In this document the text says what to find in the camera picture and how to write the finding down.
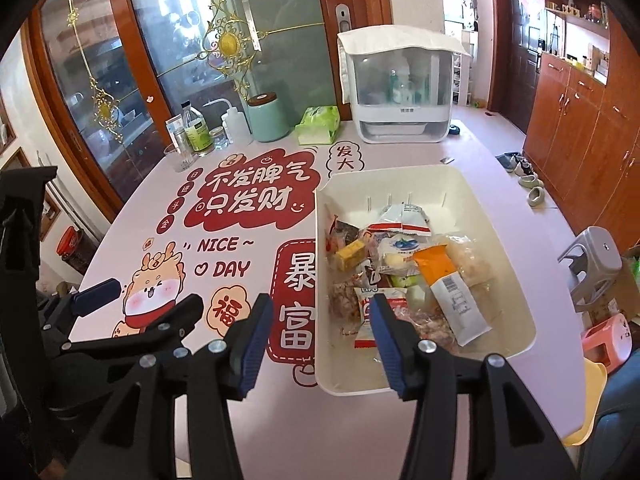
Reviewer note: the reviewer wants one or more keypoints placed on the white and blue carton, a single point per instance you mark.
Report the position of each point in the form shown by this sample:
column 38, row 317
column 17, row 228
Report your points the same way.
column 175, row 127

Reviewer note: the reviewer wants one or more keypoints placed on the small glass jar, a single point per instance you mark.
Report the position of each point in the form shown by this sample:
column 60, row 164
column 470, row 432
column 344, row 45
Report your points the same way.
column 219, row 139

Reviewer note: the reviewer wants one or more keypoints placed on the clear red-brown snack packet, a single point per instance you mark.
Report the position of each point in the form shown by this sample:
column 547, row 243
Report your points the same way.
column 345, row 232

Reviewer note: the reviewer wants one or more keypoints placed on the green brownie packet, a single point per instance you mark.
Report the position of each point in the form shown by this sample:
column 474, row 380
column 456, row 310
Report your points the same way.
column 404, row 280

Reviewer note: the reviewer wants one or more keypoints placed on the yellow plastic stool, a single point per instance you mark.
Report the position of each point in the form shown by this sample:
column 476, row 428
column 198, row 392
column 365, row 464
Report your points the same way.
column 595, row 385

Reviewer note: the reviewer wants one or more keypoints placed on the green tissue pack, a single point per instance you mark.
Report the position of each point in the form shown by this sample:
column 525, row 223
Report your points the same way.
column 317, row 125

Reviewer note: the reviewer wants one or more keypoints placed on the pink plastic stool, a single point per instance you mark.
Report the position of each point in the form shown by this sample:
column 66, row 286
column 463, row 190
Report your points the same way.
column 607, row 337

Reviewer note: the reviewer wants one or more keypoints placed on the clear plastic tube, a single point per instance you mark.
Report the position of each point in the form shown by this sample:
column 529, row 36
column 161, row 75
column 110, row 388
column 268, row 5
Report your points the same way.
column 182, row 141

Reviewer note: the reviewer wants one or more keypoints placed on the grey trash bin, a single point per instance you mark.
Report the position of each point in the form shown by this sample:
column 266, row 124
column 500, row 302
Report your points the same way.
column 595, row 250

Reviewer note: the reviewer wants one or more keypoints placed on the yellow pastry packet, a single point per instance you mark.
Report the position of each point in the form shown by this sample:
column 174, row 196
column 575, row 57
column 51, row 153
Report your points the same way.
column 350, row 255

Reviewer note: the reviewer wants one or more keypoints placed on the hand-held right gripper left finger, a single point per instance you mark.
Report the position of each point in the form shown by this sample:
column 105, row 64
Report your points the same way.
column 252, row 347

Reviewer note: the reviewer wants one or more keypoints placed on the green slipper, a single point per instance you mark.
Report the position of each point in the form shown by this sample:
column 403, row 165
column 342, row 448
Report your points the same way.
column 535, row 196
column 529, row 182

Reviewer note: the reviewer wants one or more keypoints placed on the clear packet with brown balls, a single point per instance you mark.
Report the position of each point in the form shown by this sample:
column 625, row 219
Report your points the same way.
column 345, row 300

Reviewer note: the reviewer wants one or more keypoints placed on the white packet with red stripe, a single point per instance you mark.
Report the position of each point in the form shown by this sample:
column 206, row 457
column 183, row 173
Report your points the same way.
column 407, row 220

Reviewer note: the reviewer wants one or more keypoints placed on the clear bottle with green label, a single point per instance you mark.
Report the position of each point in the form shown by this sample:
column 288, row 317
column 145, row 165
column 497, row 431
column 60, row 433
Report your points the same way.
column 197, row 135

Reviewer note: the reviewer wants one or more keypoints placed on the white squeeze bottle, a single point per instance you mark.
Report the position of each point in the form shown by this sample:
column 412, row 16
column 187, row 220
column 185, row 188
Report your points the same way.
column 235, row 125

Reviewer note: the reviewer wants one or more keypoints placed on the glass door with gold ornament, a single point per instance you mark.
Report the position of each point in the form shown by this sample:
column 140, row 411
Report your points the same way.
column 280, row 35
column 90, row 85

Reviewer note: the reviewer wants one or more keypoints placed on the black tape roll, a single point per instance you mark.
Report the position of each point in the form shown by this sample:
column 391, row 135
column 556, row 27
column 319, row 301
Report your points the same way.
column 453, row 130

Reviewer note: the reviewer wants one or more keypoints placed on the white plastic bin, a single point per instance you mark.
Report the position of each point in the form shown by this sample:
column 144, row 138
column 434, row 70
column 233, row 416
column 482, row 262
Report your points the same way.
column 425, row 185

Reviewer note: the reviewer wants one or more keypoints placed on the dark entrance door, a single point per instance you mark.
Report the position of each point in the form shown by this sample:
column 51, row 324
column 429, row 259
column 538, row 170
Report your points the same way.
column 520, row 85

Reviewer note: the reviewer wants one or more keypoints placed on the white bread packet blue label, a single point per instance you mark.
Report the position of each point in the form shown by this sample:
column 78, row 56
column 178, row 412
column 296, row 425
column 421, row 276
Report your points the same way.
column 400, row 247

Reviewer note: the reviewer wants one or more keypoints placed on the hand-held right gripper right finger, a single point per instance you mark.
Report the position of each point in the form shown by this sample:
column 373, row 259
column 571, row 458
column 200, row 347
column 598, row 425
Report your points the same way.
column 390, row 347

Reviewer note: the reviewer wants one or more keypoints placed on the blue sofa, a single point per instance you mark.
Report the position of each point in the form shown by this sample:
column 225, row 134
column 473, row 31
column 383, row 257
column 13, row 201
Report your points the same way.
column 620, row 425

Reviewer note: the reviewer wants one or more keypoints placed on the white storage box clear front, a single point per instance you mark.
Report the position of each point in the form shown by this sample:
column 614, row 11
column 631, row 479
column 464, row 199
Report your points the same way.
column 400, row 130

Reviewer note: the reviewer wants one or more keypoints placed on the clear glass cup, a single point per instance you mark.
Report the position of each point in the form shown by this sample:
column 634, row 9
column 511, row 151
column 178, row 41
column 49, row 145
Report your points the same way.
column 180, row 159

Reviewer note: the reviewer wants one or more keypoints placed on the wooden cabinet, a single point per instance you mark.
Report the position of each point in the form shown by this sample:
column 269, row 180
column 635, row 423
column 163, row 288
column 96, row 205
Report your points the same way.
column 585, row 125

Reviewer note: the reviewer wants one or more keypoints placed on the wooden picture frame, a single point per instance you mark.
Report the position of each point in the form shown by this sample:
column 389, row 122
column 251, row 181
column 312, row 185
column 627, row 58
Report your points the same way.
column 50, row 215

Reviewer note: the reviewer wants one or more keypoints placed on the orange and grey snack packet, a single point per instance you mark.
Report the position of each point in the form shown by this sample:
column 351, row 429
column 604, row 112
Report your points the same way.
column 450, row 285

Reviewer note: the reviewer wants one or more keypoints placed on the brown snowflake snack packet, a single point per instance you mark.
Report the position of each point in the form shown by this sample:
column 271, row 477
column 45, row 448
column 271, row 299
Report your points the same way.
column 430, row 327

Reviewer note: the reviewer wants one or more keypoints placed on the teal canister with brown lid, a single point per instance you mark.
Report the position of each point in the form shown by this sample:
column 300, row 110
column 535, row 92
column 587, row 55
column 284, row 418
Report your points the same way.
column 267, row 120

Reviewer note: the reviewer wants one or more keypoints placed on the dark sneaker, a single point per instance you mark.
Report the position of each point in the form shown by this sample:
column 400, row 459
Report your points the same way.
column 525, row 166
column 507, row 161

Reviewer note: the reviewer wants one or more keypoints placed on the red and white cookie packet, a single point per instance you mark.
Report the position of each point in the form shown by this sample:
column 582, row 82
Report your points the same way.
column 364, row 287

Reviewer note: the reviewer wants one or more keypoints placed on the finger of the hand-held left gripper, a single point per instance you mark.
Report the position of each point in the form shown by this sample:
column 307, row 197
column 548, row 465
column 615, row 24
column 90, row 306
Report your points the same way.
column 170, row 322
column 97, row 296

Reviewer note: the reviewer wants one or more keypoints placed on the pale crumbly cake packet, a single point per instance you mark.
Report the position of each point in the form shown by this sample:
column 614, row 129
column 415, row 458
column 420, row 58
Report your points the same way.
column 470, row 265

